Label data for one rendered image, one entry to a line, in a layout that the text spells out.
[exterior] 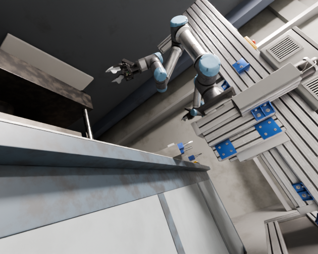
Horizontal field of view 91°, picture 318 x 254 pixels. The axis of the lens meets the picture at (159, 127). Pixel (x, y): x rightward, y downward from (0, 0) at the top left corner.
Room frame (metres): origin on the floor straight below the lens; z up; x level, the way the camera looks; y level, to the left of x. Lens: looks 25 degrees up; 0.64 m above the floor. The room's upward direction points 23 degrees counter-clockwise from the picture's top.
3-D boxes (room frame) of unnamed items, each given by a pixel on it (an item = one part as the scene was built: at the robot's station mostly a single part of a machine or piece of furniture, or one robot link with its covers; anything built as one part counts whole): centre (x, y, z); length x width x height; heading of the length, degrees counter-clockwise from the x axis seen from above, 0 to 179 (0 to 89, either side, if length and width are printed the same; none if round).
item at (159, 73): (0.77, -0.13, 1.34); 0.11 x 0.08 x 0.11; 2
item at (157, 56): (0.75, -0.14, 1.43); 0.11 x 0.08 x 0.09; 92
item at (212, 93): (0.89, -0.39, 1.09); 0.15 x 0.15 x 0.10
